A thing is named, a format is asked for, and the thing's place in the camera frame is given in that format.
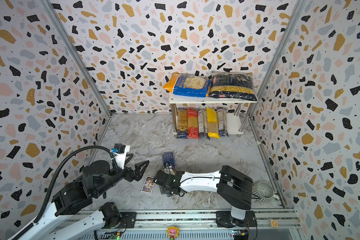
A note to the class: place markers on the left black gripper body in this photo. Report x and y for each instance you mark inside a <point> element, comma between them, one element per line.
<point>116,177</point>

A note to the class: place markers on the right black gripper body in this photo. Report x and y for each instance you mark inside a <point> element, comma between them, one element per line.
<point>164,178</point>

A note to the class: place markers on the yellow blue spaghetti packet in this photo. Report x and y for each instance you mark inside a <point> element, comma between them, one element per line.
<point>182,124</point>

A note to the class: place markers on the red spaghetti packet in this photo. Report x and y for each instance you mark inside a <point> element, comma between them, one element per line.
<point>193,124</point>

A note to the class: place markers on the clear yellow spaghetti packet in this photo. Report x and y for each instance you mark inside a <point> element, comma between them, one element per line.
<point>213,123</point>

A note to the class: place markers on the blue clear labelled spaghetti packet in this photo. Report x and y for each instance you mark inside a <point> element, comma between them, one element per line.
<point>222,117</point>

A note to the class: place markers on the blue orange orecchiette pasta bag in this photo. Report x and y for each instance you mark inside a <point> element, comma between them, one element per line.
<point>188,85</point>

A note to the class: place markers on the dark blue penne pasta bag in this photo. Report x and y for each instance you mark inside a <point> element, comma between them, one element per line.
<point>232,86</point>

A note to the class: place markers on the dark blue spaghetti packet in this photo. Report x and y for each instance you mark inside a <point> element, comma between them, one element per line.
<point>169,162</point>

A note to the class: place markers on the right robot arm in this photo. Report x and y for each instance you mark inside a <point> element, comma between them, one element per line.
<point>232,185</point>

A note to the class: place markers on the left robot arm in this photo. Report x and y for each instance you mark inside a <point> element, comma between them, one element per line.
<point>69,201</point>

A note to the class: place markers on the white two-tier shelf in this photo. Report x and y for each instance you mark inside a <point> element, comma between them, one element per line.
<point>235,125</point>

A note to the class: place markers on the small purple card box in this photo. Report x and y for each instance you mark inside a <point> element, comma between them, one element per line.
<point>148,185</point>

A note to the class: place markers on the small pink yellow figurine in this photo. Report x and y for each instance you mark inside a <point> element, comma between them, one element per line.
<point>173,233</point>

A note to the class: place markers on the grey ribbed cup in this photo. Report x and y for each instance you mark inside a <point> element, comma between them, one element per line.
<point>265,192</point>

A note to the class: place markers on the small orange tag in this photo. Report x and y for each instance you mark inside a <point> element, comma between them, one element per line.
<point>274,224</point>

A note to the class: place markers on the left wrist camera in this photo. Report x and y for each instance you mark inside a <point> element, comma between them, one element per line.
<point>120,152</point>

